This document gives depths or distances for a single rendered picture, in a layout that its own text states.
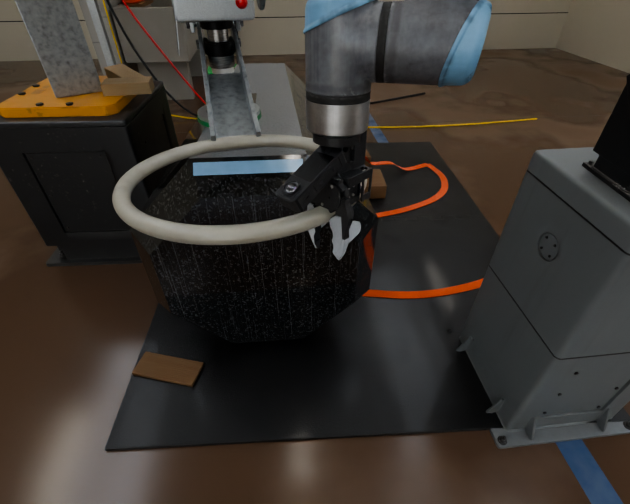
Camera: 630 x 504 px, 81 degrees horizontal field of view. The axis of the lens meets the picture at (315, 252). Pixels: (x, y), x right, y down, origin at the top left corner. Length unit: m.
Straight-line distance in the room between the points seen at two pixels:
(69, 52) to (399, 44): 1.68
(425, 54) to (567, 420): 1.37
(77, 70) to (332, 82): 1.63
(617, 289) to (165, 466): 1.35
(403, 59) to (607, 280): 0.73
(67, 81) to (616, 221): 2.00
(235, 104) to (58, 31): 1.03
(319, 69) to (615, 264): 0.77
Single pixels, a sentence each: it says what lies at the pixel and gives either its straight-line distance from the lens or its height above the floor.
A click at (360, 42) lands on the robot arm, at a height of 1.20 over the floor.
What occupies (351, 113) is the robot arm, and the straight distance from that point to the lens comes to 0.53.
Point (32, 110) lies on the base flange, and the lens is 1.99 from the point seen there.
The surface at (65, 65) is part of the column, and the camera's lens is 2.03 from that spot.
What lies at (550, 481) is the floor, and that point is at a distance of 1.54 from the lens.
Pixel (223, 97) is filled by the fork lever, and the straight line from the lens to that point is 1.18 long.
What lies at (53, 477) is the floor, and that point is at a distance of 1.59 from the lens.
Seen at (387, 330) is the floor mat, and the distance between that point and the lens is 1.65.
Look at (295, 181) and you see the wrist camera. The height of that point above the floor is 1.03.
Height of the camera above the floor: 1.28
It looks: 39 degrees down
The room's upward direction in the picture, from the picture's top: straight up
